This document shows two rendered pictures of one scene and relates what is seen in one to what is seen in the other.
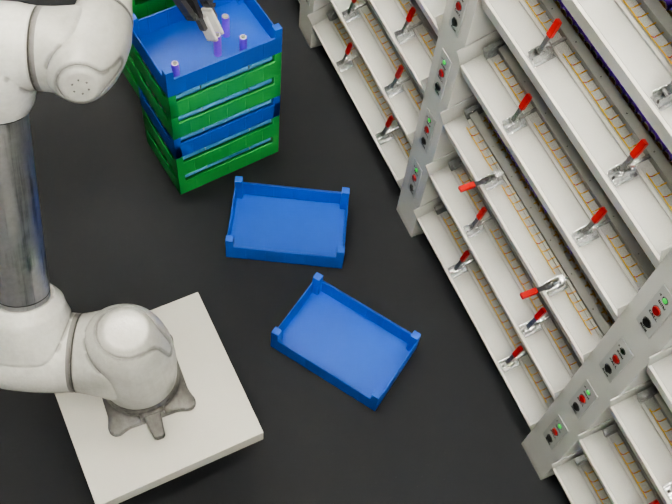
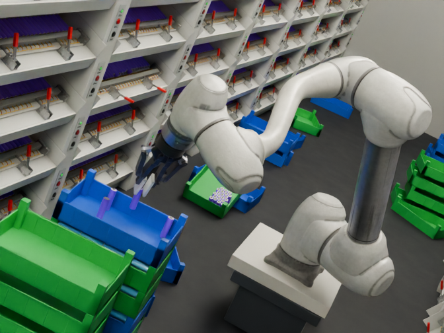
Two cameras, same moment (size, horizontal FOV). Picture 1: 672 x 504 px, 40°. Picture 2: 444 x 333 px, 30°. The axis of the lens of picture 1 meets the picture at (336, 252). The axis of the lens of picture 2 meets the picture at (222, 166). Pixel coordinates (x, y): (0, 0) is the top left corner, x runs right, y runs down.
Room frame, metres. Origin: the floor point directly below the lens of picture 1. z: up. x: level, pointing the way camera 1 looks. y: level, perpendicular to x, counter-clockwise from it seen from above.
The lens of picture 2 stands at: (2.78, 1.88, 1.40)
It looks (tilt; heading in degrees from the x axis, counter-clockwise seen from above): 20 degrees down; 224
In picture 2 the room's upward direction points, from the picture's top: 24 degrees clockwise
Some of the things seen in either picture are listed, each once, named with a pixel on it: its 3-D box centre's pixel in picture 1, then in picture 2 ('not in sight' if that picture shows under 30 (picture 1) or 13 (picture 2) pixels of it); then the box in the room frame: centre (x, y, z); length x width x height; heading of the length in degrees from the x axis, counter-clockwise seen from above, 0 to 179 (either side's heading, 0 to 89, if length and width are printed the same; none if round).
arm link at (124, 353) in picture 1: (127, 352); (316, 226); (0.69, 0.37, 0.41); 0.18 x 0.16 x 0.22; 96
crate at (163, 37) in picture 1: (205, 34); (121, 216); (1.49, 0.38, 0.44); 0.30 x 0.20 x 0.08; 129
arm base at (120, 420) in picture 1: (143, 387); (298, 257); (0.67, 0.35, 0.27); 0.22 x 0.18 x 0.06; 30
